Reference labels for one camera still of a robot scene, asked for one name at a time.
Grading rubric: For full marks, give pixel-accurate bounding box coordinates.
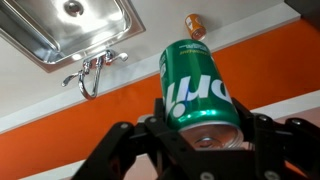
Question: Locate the white wall shelf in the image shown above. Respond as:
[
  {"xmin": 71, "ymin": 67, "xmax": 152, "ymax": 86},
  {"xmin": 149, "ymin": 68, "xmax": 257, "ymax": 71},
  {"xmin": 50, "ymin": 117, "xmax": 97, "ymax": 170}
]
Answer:
[{"xmin": 19, "ymin": 89, "xmax": 320, "ymax": 180}]

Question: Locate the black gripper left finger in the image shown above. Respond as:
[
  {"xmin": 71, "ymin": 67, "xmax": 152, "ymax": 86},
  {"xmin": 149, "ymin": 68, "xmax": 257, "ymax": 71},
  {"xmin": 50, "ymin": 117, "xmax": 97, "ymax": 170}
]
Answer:
[{"xmin": 71, "ymin": 97, "xmax": 198, "ymax": 180}]

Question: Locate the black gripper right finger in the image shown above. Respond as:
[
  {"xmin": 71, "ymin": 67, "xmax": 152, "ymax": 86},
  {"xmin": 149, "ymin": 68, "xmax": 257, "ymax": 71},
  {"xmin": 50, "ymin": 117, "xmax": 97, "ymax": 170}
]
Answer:
[{"xmin": 232, "ymin": 97, "xmax": 320, "ymax": 180}]

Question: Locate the white counter backsplash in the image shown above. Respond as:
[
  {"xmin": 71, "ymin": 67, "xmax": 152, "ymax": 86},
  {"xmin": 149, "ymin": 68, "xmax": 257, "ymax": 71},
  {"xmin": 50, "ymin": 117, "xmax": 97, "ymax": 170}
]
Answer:
[{"xmin": 0, "ymin": 2, "xmax": 302, "ymax": 135}]

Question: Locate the orange soda can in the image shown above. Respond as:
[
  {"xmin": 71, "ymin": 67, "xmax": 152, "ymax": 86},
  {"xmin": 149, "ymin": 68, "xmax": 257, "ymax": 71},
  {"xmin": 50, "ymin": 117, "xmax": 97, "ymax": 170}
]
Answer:
[{"xmin": 184, "ymin": 13, "xmax": 207, "ymax": 42}]

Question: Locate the chrome faucet with black handles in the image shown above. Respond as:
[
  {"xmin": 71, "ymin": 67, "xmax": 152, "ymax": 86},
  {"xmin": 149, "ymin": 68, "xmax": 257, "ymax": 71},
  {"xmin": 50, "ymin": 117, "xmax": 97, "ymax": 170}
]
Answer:
[{"xmin": 61, "ymin": 49, "xmax": 129, "ymax": 101}]

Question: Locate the stainless steel sink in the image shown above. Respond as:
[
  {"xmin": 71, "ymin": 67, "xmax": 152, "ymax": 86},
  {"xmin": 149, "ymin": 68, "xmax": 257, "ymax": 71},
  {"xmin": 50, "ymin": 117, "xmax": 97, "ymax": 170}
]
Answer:
[{"xmin": 0, "ymin": 0, "xmax": 147, "ymax": 74}]

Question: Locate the green soda can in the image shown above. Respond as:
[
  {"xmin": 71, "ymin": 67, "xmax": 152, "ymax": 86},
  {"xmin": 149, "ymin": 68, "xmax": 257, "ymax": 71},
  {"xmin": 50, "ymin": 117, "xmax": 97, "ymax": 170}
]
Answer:
[{"xmin": 158, "ymin": 38, "xmax": 245, "ymax": 150}]

